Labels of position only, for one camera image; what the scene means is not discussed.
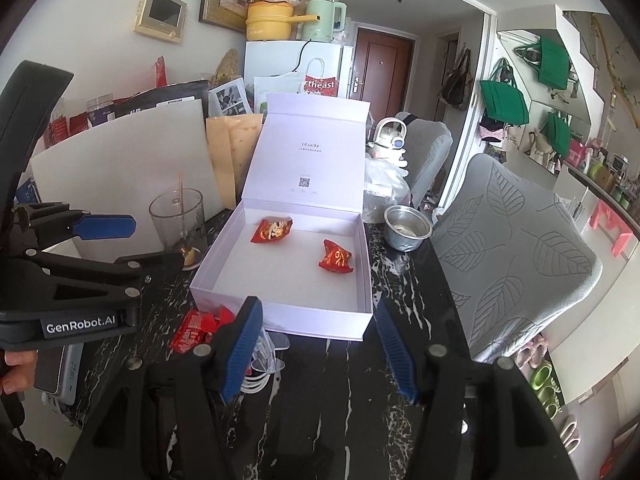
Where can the metal bowl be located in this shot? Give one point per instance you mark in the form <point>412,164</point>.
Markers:
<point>407,230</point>

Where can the grey leaf-pattern chair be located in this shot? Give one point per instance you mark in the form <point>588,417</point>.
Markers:
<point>510,260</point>

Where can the white and green bag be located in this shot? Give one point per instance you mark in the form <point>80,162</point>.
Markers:
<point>272,92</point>

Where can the kraft paper bag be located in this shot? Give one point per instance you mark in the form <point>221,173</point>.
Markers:
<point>232,155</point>

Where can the glass cup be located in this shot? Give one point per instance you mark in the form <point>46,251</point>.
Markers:
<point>175,225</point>

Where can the white gift box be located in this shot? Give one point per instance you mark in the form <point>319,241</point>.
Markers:
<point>280,270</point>

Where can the clear plastic case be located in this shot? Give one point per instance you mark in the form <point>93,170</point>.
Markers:
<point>277,342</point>

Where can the brown food ball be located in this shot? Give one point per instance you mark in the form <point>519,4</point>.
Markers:
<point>189,256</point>

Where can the white paper bag red label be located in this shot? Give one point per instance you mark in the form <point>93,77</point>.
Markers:
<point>320,85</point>

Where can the white slippers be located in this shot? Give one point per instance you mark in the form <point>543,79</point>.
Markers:
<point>569,430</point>

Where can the green slippers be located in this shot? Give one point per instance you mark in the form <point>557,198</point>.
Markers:
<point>544,382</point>

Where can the pink slippers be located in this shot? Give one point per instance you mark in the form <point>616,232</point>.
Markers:
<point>530,352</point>

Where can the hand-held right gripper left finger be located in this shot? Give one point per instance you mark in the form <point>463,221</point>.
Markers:
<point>242,350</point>

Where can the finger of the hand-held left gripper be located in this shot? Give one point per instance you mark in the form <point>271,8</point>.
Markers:
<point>107,227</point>
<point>150,263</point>

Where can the clear plastic bag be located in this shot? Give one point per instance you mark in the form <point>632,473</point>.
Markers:
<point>385,185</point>

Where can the white board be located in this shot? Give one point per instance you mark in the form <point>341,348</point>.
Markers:
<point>125,160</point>

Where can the green electric kettle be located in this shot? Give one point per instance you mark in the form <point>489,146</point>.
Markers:
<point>320,20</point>

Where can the yellow cooking pot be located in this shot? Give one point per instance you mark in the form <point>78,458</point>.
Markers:
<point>270,22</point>

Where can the white fridge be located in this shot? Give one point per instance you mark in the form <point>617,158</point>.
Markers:
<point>280,60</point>

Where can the wooden stick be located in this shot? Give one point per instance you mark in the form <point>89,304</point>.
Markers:
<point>182,210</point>

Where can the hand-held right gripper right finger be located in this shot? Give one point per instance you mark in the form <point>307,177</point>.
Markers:
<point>397,350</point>

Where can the brown door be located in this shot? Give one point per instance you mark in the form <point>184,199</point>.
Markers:
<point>382,70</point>

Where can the white kettle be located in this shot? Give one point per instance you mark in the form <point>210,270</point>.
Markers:
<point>390,140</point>

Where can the red snack packet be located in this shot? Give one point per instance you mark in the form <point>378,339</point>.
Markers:
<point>225,317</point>
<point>272,230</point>
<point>192,331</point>
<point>336,256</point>

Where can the wall intercom panel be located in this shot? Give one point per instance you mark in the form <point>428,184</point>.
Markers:
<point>160,12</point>

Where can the hanging dark bags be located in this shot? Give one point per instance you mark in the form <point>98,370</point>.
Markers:
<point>457,82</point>

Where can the woven straw fan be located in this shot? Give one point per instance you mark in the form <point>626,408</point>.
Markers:
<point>227,66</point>

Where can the green tote bag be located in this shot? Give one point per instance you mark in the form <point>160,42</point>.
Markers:
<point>502,97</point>

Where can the grey electronic device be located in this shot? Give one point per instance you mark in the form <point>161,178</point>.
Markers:
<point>56,375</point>

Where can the photo print card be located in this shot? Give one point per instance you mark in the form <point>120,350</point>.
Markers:
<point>230,97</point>

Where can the person's left hand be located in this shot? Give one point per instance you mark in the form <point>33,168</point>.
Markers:
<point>17,372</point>

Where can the pink stool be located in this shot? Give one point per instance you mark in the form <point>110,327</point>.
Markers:
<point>612,230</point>

